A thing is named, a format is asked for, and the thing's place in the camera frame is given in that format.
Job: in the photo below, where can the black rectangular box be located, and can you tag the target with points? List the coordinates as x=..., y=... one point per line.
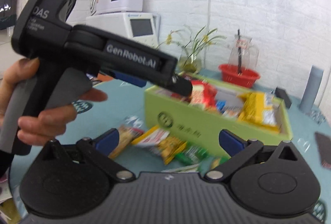
x=281, y=93

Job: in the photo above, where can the green cardboard snack box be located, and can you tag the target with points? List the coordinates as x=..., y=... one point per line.
x=173, y=113

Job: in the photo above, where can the glass vase with plant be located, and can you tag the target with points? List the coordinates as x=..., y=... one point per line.
x=191, y=45

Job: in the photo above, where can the grey cylinder tube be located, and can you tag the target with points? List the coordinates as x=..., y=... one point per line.
x=311, y=90

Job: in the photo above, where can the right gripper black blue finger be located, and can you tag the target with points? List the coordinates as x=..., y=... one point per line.
x=243, y=153
x=96, y=153

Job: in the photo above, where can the black straw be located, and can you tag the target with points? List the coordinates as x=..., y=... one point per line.
x=239, y=50

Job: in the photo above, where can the green snack packet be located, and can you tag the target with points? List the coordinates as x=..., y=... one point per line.
x=192, y=155

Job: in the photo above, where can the clear red snack bag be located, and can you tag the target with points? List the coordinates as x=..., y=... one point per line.
x=203, y=95

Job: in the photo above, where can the yellow noodle snack packet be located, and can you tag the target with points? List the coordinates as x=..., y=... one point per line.
x=170, y=147

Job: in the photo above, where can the clear glass pitcher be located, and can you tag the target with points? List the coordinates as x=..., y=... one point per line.
x=250, y=53

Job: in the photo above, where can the white machine with screen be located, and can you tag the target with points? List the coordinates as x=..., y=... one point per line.
x=135, y=26

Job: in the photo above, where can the yellow orange snack bag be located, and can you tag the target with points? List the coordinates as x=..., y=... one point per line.
x=258, y=110

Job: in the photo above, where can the bare left hand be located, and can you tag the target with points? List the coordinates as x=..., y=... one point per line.
x=34, y=131

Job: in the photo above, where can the dark phone with case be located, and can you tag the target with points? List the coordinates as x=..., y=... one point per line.
x=324, y=147

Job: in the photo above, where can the red plastic basket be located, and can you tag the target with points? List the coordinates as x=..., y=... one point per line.
x=246, y=78

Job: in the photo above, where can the blue snack bag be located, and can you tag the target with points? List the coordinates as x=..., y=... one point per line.
x=221, y=106

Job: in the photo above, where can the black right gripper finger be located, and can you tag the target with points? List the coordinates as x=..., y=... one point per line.
x=181, y=86

